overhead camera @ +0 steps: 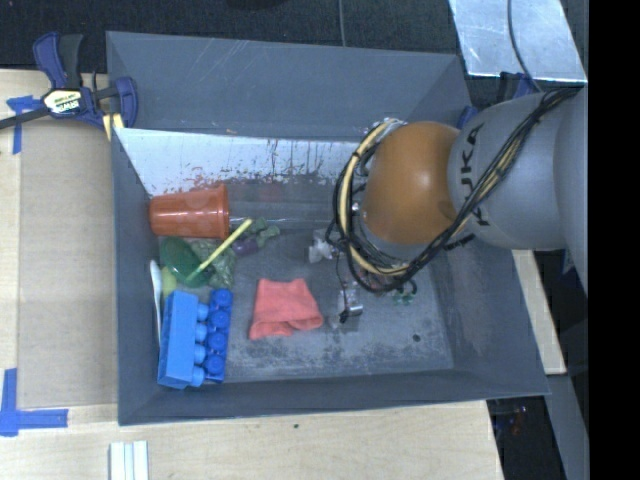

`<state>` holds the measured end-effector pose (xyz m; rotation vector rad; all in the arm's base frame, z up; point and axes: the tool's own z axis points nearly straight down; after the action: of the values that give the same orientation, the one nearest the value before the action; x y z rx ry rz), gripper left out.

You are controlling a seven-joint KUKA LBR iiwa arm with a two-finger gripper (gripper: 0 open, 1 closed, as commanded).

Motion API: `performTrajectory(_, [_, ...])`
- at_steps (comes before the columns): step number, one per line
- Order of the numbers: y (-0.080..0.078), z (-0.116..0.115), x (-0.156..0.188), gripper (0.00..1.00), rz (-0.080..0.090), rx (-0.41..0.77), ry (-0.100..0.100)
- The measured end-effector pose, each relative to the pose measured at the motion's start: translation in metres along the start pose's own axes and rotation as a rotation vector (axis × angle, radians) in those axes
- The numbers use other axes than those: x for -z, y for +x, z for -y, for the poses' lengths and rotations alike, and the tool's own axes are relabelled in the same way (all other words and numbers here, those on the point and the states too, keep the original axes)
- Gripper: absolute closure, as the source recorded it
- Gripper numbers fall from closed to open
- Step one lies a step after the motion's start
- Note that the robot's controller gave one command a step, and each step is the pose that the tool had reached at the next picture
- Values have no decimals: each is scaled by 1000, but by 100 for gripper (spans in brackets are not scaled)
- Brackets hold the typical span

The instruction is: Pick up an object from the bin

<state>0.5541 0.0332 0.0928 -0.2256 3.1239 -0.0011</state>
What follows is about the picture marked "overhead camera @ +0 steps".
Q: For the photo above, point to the light blue toy brick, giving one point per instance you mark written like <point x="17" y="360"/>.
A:
<point x="177" y="338"/>

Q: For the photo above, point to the yellow stick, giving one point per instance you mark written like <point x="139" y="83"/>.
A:
<point x="220" y="251"/>

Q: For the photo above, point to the orange plastic cup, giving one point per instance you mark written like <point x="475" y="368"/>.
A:
<point x="190" y="214"/>

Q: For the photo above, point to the dark blue toy brick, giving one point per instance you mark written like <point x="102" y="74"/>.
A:
<point x="218" y="340"/>

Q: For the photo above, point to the white plastic spoon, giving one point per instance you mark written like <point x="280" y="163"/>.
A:
<point x="156" y="293"/>

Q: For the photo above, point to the orange cloth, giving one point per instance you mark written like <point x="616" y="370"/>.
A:
<point x="285" y="305"/>

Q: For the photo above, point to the grey metal bin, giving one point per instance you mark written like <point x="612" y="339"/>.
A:
<point x="310" y="88"/>

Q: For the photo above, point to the clear green plastic piece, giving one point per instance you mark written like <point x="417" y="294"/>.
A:
<point x="179" y="262"/>

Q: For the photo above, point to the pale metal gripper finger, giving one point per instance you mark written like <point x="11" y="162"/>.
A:
<point x="351" y="304"/>
<point x="320" y="251"/>

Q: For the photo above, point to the yellow-green small piece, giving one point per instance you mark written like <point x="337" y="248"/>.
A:
<point x="168" y="282"/>

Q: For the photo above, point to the purple and green toy eggplant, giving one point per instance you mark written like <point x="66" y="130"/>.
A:
<point x="260" y="235"/>

